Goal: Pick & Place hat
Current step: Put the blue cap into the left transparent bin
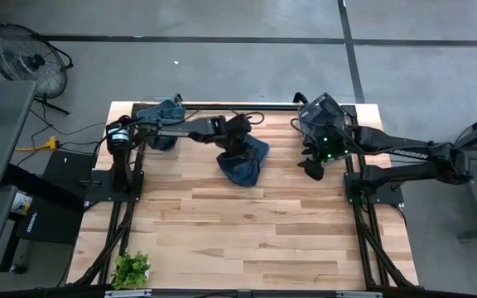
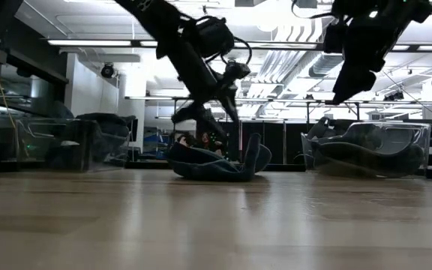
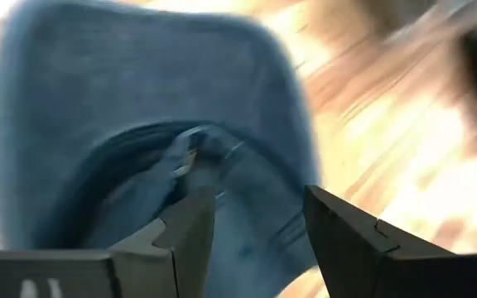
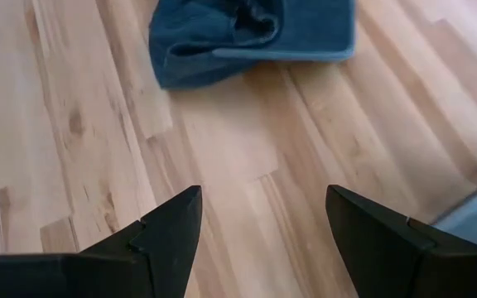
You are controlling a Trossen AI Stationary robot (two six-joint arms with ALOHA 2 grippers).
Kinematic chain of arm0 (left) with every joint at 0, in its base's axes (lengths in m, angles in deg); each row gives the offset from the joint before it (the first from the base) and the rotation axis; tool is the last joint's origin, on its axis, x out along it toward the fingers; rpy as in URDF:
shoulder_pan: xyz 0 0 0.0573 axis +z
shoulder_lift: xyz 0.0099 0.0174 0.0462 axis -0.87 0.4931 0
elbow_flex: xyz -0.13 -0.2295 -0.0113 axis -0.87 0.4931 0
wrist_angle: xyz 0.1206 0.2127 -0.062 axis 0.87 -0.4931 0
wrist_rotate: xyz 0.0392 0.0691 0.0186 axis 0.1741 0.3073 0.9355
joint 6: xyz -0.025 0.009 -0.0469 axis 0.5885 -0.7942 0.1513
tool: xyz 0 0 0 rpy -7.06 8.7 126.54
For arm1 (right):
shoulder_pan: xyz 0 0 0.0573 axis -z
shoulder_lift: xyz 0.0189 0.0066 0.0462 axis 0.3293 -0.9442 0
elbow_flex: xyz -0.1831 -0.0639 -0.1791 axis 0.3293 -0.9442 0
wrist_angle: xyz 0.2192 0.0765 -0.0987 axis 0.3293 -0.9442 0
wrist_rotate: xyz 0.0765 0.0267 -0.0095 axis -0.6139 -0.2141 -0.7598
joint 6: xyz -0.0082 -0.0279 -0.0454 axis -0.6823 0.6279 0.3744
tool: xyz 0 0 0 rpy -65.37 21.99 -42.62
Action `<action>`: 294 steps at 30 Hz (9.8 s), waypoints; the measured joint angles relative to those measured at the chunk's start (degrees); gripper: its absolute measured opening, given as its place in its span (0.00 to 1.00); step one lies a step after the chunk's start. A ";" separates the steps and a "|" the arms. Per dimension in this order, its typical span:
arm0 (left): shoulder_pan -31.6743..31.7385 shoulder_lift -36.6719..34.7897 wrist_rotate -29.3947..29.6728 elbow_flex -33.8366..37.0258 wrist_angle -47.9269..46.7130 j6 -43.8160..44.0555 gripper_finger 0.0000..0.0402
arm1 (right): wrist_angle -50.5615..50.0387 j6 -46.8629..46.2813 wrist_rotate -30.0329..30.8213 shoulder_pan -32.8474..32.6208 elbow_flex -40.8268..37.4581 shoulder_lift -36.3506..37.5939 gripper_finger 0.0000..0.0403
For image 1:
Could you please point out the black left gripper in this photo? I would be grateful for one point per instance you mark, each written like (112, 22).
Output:
(237, 130)

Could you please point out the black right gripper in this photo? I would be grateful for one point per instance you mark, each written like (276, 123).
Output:
(329, 149)

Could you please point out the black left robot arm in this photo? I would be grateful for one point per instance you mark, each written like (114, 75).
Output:
(197, 130)

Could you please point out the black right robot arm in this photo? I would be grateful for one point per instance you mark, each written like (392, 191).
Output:
(408, 151)

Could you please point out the black clamp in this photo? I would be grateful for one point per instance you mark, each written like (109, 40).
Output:
(177, 98)
(300, 97)

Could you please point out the small green potted plant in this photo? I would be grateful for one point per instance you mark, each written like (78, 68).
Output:
(131, 271)

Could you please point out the dark grey metal table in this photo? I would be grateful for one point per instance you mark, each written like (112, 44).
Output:
(474, 194)

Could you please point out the plain black control box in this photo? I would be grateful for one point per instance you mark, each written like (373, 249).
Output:
(70, 174)

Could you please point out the black box with white logo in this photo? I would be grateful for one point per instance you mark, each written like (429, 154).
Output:
(52, 223)

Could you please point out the white can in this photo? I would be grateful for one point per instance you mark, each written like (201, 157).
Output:
(21, 203)

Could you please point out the black floor fan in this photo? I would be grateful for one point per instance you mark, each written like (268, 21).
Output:
(33, 62)

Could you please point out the black desk leg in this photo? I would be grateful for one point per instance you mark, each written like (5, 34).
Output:
(13, 256)

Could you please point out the black aluminium frame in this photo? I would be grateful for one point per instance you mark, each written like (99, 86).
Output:
(276, 107)

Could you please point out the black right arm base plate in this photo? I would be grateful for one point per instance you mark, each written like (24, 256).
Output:
(387, 198)

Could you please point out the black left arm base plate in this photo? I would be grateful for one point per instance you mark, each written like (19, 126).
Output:
(102, 194)

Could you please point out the silver metal bracket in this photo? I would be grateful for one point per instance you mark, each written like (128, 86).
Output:
(358, 294)
(128, 294)

